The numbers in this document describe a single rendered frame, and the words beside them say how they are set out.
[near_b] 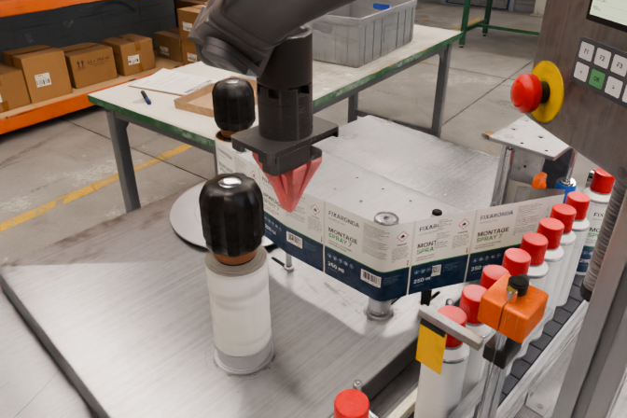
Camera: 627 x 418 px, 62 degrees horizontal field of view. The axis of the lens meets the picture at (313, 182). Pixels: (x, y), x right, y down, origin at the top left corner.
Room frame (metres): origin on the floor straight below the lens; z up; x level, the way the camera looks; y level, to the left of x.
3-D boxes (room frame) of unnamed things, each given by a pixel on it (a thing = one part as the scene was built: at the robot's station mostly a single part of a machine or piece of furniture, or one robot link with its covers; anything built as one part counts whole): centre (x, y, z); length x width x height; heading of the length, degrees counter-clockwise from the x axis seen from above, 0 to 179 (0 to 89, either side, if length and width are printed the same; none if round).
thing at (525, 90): (0.49, -0.21, 1.33); 0.04 x 0.03 x 0.04; 10
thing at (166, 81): (2.07, 0.59, 0.81); 0.38 x 0.36 x 0.02; 143
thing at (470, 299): (0.48, -0.19, 0.98); 0.05 x 0.05 x 0.20
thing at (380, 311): (0.67, -0.11, 0.97); 0.05 x 0.05 x 0.19
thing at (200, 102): (1.91, 0.32, 0.82); 0.34 x 0.24 x 0.03; 149
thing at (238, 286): (0.58, 0.11, 1.03); 0.09 x 0.09 x 0.30
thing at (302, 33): (0.52, 0.03, 1.35); 0.07 x 0.06 x 0.07; 53
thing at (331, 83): (2.51, 0.02, 0.40); 1.90 x 0.75 x 0.80; 143
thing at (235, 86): (0.98, 0.16, 1.04); 0.09 x 0.09 x 0.29
